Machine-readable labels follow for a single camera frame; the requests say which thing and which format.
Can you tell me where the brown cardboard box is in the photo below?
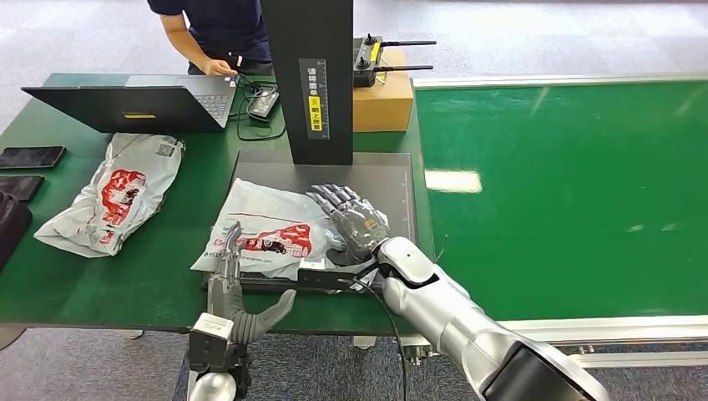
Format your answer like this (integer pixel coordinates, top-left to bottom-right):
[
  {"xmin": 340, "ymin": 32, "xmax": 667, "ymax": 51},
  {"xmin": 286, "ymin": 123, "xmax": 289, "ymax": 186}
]
[{"xmin": 352, "ymin": 49, "xmax": 415, "ymax": 134}]

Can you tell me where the green conveyor belt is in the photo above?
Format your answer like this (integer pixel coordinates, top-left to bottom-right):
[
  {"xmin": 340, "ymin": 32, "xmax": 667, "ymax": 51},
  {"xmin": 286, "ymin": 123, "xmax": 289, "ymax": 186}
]
[{"xmin": 414, "ymin": 79, "xmax": 708, "ymax": 324}]

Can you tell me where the black bag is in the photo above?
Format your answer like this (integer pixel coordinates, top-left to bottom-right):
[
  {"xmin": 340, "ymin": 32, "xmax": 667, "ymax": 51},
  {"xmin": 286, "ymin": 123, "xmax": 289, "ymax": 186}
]
[{"xmin": 0, "ymin": 190, "xmax": 33, "ymax": 272}]

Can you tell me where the dark grey laptop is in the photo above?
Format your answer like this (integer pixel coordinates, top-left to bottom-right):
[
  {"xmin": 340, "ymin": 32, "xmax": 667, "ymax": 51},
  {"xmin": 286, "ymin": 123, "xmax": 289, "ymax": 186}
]
[{"xmin": 22, "ymin": 74, "xmax": 240, "ymax": 135}]

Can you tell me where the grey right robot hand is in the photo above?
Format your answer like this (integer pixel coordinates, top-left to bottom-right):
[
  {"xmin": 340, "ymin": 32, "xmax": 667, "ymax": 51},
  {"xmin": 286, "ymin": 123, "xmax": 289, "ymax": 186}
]
[{"xmin": 306, "ymin": 183, "xmax": 392, "ymax": 267}]

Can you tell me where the aluminium conveyor frame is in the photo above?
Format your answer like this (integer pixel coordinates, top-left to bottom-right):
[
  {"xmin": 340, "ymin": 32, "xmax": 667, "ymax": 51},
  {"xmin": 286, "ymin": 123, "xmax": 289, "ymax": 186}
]
[{"xmin": 394, "ymin": 72, "xmax": 708, "ymax": 371}]

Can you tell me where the black inbound scanner machine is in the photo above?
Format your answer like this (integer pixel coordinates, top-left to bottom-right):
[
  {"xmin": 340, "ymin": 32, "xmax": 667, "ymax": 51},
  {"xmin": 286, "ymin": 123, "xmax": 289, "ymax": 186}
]
[{"xmin": 201, "ymin": 0, "xmax": 420, "ymax": 296}]

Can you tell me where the white mailer bag red print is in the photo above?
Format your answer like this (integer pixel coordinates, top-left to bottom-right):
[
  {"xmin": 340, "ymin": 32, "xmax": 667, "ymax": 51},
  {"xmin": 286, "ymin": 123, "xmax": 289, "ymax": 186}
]
[
  {"xmin": 33, "ymin": 132, "xmax": 185, "ymax": 259},
  {"xmin": 190, "ymin": 178, "xmax": 379, "ymax": 282}
]

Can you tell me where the black power adapter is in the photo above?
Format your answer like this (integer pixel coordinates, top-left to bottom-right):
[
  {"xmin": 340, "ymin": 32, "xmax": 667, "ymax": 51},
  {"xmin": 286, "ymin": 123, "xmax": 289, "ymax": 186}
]
[{"xmin": 247, "ymin": 89, "xmax": 281, "ymax": 121}]

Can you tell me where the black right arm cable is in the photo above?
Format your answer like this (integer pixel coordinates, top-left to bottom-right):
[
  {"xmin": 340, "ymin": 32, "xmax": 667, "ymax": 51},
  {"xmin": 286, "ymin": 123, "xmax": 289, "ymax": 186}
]
[{"xmin": 348, "ymin": 275, "xmax": 409, "ymax": 401}]

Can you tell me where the black smartphone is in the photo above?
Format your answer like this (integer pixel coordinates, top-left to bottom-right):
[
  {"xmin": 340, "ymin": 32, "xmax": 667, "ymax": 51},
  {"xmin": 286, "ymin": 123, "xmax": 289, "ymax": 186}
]
[{"xmin": 0, "ymin": 145, "xmax": 67, "ymax": 170}]

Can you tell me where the black power cable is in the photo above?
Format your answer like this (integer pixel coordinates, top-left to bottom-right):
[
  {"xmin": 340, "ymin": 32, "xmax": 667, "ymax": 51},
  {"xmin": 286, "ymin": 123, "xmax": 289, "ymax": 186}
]
[{"xmin": 229, "ymin": 74, "xmax": 287, "ymax": 143}]

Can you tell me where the black remote controller with antennas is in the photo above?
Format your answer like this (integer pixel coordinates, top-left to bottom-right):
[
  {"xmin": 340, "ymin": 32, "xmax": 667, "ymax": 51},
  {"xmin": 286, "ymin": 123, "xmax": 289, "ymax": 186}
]
[{"xmin": 352, "ymin": 33, "xmax": 437, "ymax": 89}]

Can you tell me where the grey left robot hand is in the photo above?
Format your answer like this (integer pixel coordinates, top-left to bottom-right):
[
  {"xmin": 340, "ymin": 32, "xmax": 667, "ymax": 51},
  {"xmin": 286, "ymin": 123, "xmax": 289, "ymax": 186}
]
[{"xmin": 207, "ymin": 221, "xmax": 297, "ymax": 345}]

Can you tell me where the black flat case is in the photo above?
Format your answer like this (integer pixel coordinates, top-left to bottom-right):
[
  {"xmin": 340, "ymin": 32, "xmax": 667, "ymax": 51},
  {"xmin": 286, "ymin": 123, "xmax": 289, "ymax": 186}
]
[{"xmin": 0, "ymin": 175, "xmax": 46, "ymax": 203}]

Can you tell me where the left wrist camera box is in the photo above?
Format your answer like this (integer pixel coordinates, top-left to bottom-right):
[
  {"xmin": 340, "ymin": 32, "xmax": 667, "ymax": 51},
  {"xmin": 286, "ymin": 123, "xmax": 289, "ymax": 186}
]
[{"xmin": 188, "ymin": 312, "xmax": 237, "ymax": 375}]

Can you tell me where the person's right hand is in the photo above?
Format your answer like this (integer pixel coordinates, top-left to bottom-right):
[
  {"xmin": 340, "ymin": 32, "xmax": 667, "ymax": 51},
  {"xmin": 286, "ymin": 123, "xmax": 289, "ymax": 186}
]
[{"xmin": 200, "ymin": 58, "xmax": 239, "ymax": 77}]

